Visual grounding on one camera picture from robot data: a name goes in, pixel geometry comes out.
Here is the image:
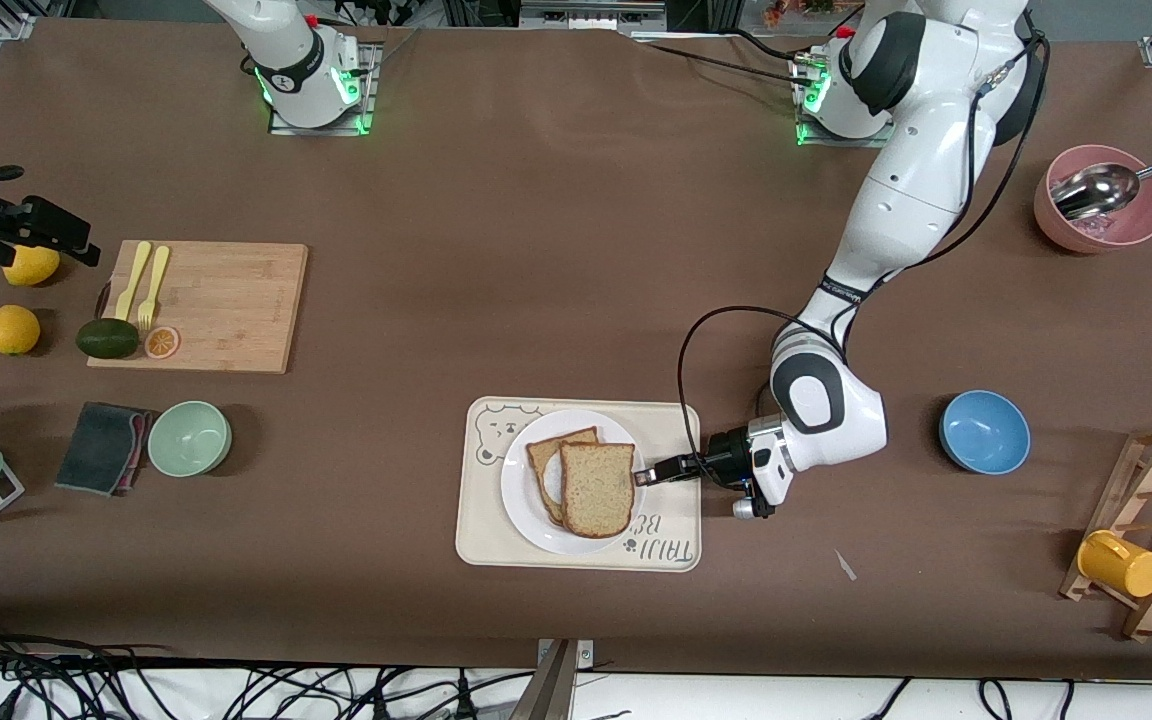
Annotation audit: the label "light seeded bread slice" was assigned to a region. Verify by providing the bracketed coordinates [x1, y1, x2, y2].
[560, 442, 637, 540]

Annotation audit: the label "brown toasted bread slice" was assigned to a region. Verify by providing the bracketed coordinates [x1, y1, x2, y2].
[525, 427, 600, 526]

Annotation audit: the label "white round plate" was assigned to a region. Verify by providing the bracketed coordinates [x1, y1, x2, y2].
[500, 409, 648, 556]

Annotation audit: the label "yellow lemon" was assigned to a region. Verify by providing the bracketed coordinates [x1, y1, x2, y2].
[0, 304, 42, 356]
[2, 245, 62, 288]

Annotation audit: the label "yellow plastic knife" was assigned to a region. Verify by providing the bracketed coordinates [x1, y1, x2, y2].
[114, 241, 153, 323]

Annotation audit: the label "yellow plastic fork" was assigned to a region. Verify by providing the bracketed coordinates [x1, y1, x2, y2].
[138, 246, 171, 332]

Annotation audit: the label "green avocado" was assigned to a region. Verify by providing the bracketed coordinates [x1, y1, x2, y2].
[76, 318, 142, 360]

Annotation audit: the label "wooden cutting board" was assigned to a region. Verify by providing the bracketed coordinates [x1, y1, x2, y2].
[87, 240, 309, 375]

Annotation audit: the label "cream bear print tray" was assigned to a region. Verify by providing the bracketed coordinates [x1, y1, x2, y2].
[455, 396, 703, 573]

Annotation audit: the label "pink cloth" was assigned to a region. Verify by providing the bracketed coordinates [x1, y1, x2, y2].
[124, 408, 159, 491]

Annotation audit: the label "grey folded cloth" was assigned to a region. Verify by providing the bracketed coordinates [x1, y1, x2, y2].
[54, 402, 152, 496]

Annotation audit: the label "mint green bowl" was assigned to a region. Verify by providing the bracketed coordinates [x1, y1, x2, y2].
[147, 400, 233, 478]

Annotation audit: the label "blue bowl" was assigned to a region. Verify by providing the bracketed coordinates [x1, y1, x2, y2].
[939, 390, 1032, 476]

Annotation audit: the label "wooden cup rack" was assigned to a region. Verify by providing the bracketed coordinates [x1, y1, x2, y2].
[1058, 422, 1152, 641]

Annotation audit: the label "yellow cup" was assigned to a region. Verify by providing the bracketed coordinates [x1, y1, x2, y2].
[1077, 530, 1152, 599]

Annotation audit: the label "metal ladle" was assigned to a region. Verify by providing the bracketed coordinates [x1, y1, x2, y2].
[1051, 150, 1152, 221]

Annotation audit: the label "grey metal fixture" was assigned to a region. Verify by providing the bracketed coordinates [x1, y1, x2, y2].
[519, 0, 669, 39]

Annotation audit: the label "pink bowl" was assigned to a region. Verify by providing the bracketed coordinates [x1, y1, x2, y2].
[1033, 145, 1152, 254]

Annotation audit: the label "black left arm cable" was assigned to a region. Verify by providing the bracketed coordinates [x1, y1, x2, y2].
[677, 30, 1052, 461]

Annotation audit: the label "aluminium camera mount post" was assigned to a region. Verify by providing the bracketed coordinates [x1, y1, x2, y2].
[511, 638, 597, 720]

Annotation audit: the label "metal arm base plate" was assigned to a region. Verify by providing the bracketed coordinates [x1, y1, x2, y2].
[793, 55, 902, 150]
[268, 42, 377, 137]

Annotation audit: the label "tangled black cables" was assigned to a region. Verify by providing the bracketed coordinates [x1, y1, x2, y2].
[0, 620, 537, 720]

